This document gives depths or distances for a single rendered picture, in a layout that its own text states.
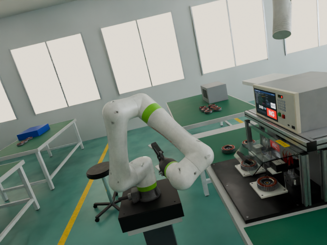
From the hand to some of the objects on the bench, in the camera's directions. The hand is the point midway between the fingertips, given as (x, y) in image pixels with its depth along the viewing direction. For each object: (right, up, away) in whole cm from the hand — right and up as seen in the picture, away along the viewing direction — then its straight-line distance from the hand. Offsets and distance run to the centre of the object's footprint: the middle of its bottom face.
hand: (154, 155), depth 130 cm
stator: (+65, -18, 0) cm, 68 cm away
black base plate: (+67, -18, +13) cm, 70 cm away
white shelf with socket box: (+116, +19, +100) cm, 154 cm away
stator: (+60, -5, +61) cm, 86 cm away
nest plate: (+64, -13, +24) cm, 70 cm away
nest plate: (+66, -19, +1) cm, 68 cm away
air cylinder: (+80, -16, +1) cm, 81 cm away
